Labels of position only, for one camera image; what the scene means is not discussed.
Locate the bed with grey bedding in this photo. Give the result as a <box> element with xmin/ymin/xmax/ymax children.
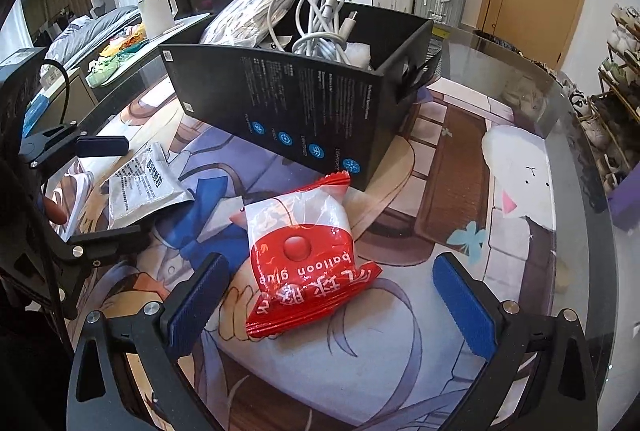
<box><xmin>40</xmin><ymin>6</ymin><xmax>146</xmax><ymax>77</ymax></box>

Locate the thin black cable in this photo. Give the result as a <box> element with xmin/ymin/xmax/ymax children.
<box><xmin>40</xmin><ymin>60</ymin><xmax>71</xmax><ymax>127</ymax></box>

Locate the person's left hand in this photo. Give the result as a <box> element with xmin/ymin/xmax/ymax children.
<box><xmin>43</xmin><ymin>195</ymin><xmax>69</xmax><ymax>226</ymax></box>

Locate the shoe rack with shoes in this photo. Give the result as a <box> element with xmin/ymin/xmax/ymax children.
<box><xmin>574</xmin><ymin>3</ymin><xmax>640</xmax><ymax>198</ymax></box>

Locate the plastic bag with white cable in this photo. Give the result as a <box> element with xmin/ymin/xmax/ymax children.
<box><xmin>200</xmin><ymin>0</ymin><xmax>309</xmax><ymax>50</ymax></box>

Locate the white cable bundle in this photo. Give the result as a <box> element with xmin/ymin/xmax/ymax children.
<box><xmin>290</xmin><ymin>0</ymin><xmax>361</xmax><ymax>62</ymax></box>

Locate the grey side cabinet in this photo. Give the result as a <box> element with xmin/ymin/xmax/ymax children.
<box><xmin>45</xmin><ymin>13</ymin><xmax>211</xmax><ymax>107</ymax></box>

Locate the white electric kettle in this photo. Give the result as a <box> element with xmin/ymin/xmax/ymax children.
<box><xmin>137</xmin><ymin>0</ymin><xmax>179</xmax><ymax>37</ymax></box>

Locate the purple mat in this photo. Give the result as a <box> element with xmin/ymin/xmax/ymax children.
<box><xmin>607</xmin><ymin>183</ymin><xmax>640</xmax><ymax>232</ymax></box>

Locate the red white packet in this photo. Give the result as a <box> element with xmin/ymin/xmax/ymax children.
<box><xmin>229</xmin><ymin>172</ymin><xmax>386</xmax><ymax>340</ymax></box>

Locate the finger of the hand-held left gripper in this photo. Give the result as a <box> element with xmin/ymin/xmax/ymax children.
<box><xmin>57</xmin><ymin>224</ymin><xmax>156</xmax><ymax>317</ymax></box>
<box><xmin>22</xmin><ymin>123</ymin><xmax>129</xmax><ymax>167</ymax></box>

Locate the pile of colourful packets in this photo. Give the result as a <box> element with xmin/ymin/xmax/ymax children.
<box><xmin>85</xmin><ymin>23</ymin><xmax>151</xmax><ymax>87</ymax></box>

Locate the white printed plastic bag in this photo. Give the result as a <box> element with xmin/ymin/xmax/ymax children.
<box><xmin>107</xmin><ymin>142</ymin><xmax>195</xmax><ymax>230</ymax></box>

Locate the black cardboard box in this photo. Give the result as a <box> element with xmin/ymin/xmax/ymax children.
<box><xmin>159</xmin><ymin>1</ymin><xmax>444</xmax><ymax>190</ymax></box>

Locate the white trash bin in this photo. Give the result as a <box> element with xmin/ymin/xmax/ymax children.
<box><xmin>472</xmin><ymin>28</ymin><xmax>507</xmax><ymax>48</ymax></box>

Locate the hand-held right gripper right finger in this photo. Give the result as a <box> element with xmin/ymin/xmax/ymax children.
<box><xmin>432</xmin><ymin>253</ymin><xmax>599</xmax><ymax>431</ymax></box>

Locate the printed table mat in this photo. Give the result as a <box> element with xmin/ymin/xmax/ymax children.
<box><xmin>47</xmin><ymin>76</ymin><xmax>564</xmax><ymax>431</ymax></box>

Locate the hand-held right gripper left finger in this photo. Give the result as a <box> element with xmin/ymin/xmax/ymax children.
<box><xmin>66</xmin><ymin>252</ymin><xmax>232</xmax><ymax>431</ymax></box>

